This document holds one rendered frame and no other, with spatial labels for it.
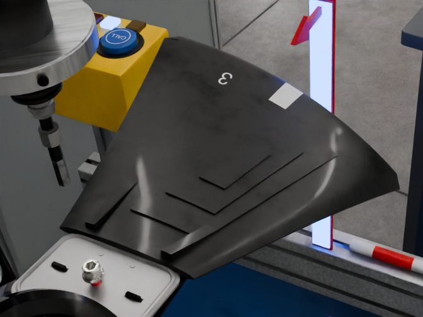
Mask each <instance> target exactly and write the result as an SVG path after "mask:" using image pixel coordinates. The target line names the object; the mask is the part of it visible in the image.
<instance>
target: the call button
mask: <svg viewBox="0 0 423 317"><path fill-rule="evenodd" d="M100 42H101V45H102V48H103V50H104V51H105V52H106V53H111V54H119V53H125V52H128V51H130V50H132V49H134V48H135V47H136V46H137V36H136V32H134V31H132V30H129V29H127V28H116V27H114V28H113V29H112V30H110V31H108V32H107V33H105V34H104V35H103V37H102V38H101V40H100Z"/></svg>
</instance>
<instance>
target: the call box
mask: <svg viewBox="0 0 423 317"><path fill-rule="evenodd" d="M98 14H100V13H98ZM103 16H104V19H105V18H106V17H107V16H109V15H105V14H103ZM115 18H117V17H115ZM104 19H103V20H104ZM103 20H102V21H103ZM120 20H121V23H120V24H119V25H118V26H117V27H116V28H125V27H126V26H127V25H128V24H129V23H130V22H131V21H130V20H127V19H122V18H120ZM97 29H98V34H99V44H98V48H97V50H96V53H95V54H94V55H93V57H92V59H91V60H90V61H89V62H88V63H87V64H86V65H85V66H84V67H83V68H82V69H81V70H80V71H79V72H77V73H76V74H74V75H73V76H71V77H70V78H68V79H66V80H65V81H62V85H63V86H62V90H61V91H60V92H59V93H58V94H57V95H56V96H55V97H54V100H55V113H54V114H58V115H61V116H65V117H67V118H71V119H74V120H77V121H81V122H83V123H87V124H90V125H94V126H97V127H100V128H104V129H106V130H110V131H114V132H117V131H118V129H119V127H120V125H121V123H122V121H123V120H124V118H125V116H126V114H127V112H128V110H129V109H130V106H131V105H132V103H133V100H134V99H135V96H136V95H137V93H138V91H139V89H140V87H141V85H142V83H143V81H144V79H145V77H146V75H147V73H148V71H149V69H150V67H151V65H152V63H153V61H154V59H155V56H156V55H157V52H158V51H159V49H160V46H161V44H162V42H163V40H164V39H165V38H169V34H168V31H167V30H166V29H165V28H161V27H157V26H152V25H147V24H146V27H145V28H144V29H143V30H142V31H141V32H140V33H136V36H137V46H136V47H135V48H134V49H132V50H130V51H128V52H125V53H119V54H111V53H106V52H105V51H104V50H103V48H102V45H101V42H100V40H101V38H102V37H103V35H104V34H105V33H107V32H108V31H110V29H107V28H102V27H101V26H100V23H98V24H97Z"/></svg>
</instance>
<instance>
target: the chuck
mask: <svg viewBox="0 0 423 317"><path fill-rule="evenodd" d="M27 108H28V111H29V112H30V113H31V115H32V116H33V117H34V118H35V119H38V120H44V119H47V118H49V117H51V115H53V114H54V113H55V100H54V98H53V99H51V100H49V101H47V102H45V103H43V104H39V105H27Z"/></svg>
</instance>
